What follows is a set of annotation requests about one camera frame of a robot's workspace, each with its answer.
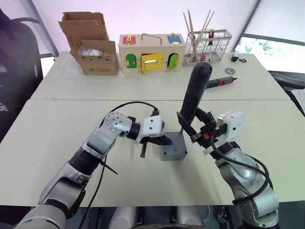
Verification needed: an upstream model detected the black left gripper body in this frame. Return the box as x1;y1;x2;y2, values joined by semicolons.
140;135;159;157

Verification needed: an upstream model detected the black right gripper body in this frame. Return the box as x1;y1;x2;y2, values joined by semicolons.
191;121;227;148

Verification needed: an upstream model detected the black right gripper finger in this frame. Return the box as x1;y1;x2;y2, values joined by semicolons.
196;107;213;125
176;112;197;144

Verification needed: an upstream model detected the grey box lid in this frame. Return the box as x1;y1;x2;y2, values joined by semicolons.
161;131;188;155

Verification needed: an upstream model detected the grey metal box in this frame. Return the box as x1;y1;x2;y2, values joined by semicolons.
161;131;188;162

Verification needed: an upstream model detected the black electric screwdriver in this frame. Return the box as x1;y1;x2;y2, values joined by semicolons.
179;62;213;134

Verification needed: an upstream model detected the small black red screwdriver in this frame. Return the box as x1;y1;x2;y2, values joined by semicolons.
206;76;238;90

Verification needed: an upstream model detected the wooden lock box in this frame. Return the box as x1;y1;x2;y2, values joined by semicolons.
118;33;185;76

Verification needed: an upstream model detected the open cardboard box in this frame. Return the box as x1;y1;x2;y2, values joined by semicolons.
59;11;119;76

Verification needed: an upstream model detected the grey rounded shape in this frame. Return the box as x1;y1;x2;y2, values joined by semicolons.
112;206;139;227

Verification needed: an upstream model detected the dark grey seat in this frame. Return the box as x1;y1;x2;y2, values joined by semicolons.
268;70;305;117

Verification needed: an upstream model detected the wooden stick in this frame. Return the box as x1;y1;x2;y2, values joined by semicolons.
189;10;212;64
183;12;198;64
190;11;215;64
187;9;200;64

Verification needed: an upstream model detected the clear plastic bag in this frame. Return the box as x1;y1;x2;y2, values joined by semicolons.
77;46;105;57

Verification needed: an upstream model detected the black mesh office chair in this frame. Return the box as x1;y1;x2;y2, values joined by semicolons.
0;8;44;144

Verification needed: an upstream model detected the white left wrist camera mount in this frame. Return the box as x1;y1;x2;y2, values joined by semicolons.
140;115;165;145

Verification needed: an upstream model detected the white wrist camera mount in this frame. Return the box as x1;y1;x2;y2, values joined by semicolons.
140;115;165;145
217;111;246;141

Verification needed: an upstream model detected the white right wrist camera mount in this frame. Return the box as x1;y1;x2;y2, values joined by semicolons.
217;111;246;141

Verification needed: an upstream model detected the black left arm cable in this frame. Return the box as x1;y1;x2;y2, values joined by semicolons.
78;102;160;229

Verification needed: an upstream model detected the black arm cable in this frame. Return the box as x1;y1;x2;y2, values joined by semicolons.
78;102;160;229
209;133;274;206

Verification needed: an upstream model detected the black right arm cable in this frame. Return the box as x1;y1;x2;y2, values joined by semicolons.
209;133;274;206

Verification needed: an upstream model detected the metal wire rack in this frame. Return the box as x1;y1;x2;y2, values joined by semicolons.
182;29;233;65

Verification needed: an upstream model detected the black window frame bar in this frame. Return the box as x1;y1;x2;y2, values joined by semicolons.
230;0;263;52

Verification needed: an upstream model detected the grey window frame bar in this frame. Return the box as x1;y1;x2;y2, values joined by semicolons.
20;0;59;57

